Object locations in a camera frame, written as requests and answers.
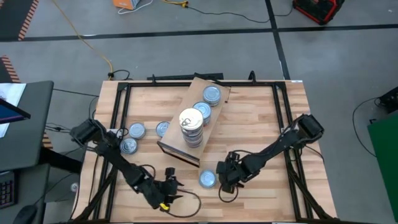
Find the black flat bar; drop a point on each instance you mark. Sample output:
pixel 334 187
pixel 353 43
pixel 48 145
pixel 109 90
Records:
pixel 174 76

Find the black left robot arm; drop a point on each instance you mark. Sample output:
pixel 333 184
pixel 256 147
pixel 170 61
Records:
pixel 118 158

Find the black device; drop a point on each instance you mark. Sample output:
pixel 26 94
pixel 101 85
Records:
pixel 390 99

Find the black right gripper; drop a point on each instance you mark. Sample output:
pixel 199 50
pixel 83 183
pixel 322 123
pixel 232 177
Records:
pixel 236 171

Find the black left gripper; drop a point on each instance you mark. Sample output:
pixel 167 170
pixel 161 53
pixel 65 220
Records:
pixel 158 194

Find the black keyboard with lit keys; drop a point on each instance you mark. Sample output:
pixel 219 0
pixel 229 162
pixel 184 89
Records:
pixel 7 189

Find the small white round object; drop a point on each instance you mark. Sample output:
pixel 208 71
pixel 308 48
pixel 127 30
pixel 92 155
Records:
pixel 74 187

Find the dark monitor with purple screen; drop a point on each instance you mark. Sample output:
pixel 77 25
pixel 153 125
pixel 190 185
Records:
pixel 9 113

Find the black computer mouse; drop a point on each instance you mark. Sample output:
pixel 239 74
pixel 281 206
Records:
pixel 24 215

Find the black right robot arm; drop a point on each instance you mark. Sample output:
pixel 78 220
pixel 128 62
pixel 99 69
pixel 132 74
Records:
pixel 280 143

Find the black mat with orange stripes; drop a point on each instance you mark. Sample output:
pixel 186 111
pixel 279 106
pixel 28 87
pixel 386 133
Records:
pixel 12 18
pixel 6 71

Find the green mat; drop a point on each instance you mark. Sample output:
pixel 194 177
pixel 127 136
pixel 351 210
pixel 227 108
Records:
pixel 385 161

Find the red and black case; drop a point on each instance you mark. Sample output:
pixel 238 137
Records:
pixel 320 9

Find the orange cardboard box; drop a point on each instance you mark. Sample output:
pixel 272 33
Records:
pixel 124 3

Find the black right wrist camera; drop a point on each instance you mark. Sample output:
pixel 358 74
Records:
pixel 234 156

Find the grey low desk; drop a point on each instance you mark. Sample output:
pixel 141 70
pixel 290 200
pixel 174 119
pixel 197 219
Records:
pixel 31 186

